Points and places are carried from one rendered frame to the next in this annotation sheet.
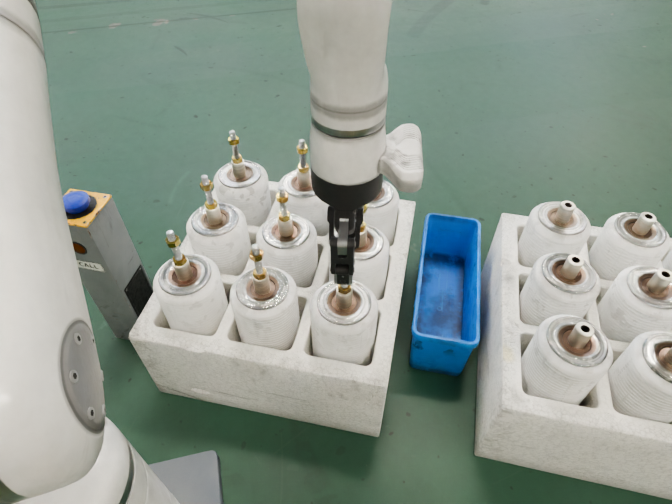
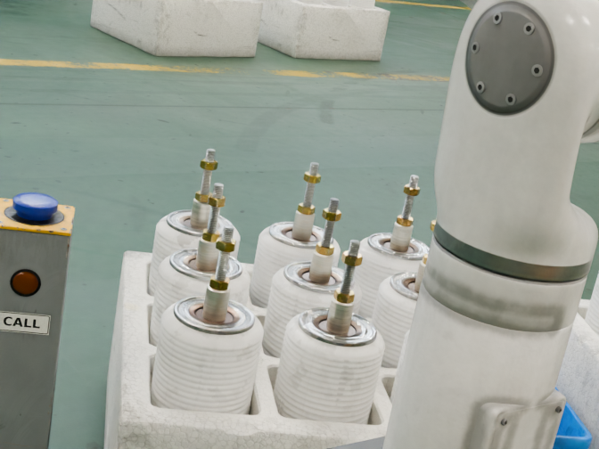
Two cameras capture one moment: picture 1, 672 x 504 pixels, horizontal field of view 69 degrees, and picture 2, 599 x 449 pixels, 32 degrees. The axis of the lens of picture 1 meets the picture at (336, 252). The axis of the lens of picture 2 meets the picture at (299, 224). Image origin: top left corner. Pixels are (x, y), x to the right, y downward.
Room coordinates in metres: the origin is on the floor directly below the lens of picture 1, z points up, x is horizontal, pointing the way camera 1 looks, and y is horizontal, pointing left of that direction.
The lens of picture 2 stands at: (-0.39, 0.53, 0.67)
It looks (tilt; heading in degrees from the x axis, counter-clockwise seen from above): 19 degrees down; 336
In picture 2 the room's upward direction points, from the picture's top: 11 degrees clockwise
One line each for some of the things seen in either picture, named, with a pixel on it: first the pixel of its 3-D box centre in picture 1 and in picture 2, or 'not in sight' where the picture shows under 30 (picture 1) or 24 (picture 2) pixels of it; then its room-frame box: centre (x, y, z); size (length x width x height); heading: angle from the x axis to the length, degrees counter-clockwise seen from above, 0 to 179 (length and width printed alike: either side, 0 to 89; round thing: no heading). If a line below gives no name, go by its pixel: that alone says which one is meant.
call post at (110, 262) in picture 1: (114, 275); (19, 368); (0.53, 0.38, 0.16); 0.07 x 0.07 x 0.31; 78
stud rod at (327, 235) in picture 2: (283, 207); (328, 232); (0.54, 0.08, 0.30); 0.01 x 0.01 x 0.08
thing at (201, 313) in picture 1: (198, 311); (200, 401); (0.45, 0.22, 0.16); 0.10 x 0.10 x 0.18
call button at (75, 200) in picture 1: (76, 203); (35, 208); (0.53, 0.38, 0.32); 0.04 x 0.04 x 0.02
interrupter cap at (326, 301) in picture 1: (344, 302); not in sight; (0.40, -0.01, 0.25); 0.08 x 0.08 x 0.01
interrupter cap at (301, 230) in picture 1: (286, 231); (318, 278); (0.54, 0.08, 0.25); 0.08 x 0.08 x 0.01
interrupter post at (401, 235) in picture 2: not in sight; (401, 237); (0.63, -0.06, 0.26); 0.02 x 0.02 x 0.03
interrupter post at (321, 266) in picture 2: (285, 225); (321, 266); (0.54, 0.08, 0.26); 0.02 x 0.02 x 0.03
